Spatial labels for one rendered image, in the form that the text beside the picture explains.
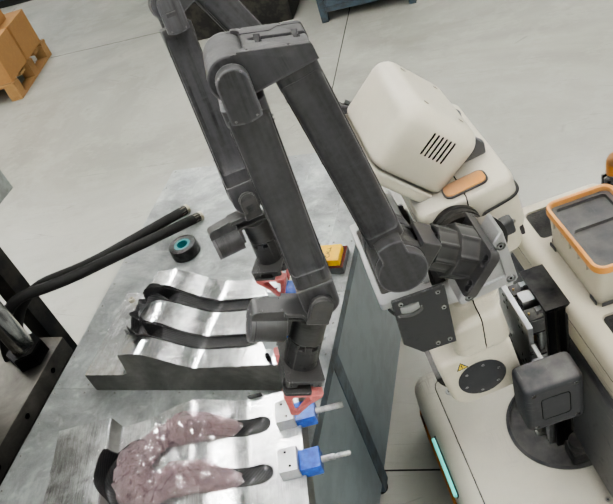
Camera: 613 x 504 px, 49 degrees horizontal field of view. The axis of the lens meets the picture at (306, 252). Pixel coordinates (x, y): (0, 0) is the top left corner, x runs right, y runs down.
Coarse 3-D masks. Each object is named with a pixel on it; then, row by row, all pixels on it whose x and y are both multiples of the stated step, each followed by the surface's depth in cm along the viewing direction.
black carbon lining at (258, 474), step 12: (240, 420) 135; (252, 420) 135; (264, 420) 134; (240, 432) 134; (252, 432) 133; (108, 456) 134; (96, 468) 130; (108, 468) 134; (240, 468) 127; (252, 468) 127; (264, 468) 126; (96, 480) 129; (108, 480) 133; (252, 480) 125; (264, 480) 125; (108, 492) 131
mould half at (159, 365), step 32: (192, 288) 161; (224, 288) 162; (256, 288) 159; (128, 320) 168; (160, 320) 154; (192, 320) 155; (224, 320) 154; (128, 352) 148; (160, 352) 148; (192, 352) 149; (224, 352) 147; (256, 352) 143; (96, 384) 160; (128, 384) 157; (160, 384) 154; (192, 384) 151; (224, 384) 148; (256, 384) 146
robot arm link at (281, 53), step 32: (224, 32) 81; (256, 32) 80; (288, 32) 79; (224, 64) 76; (256, 64) 77; (288, 64) 77; (288, 96) 81; (320, 96) 82; (320, 128) 85; (320, 160) 89; (352, 160) 89; (352, 192) 92; (384, 192) 95; (384, 224) 96; (384, 256) 96; (416, 256) 97; (384, 288) 100
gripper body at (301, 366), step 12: (288, 336) 111; (288, 348) 110; (300, 348) 109; (312, 348) 108; (288, 360) 111; (300, 360) 110; (312, 360) 110; (288, 372) 110; (300, 372) 111; (312, 372) 111; (288, 384) 109; (300, 384) 110; (312, 384) 111
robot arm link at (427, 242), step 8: (416, 224) 102; (424, 224) 103; (408, 232) 101; (416, 232) 101; (424, 232) 101; (432, 232) 102; (408, 240) 99; (416, 240) 100; (424, 240) 99; (432, 240) 100; (368, 248) 102; (424, 248) 99; (432, 248) 99; (440, 248) 100; (368, 256) 103; (376, 256) 99; (432, 256) 100
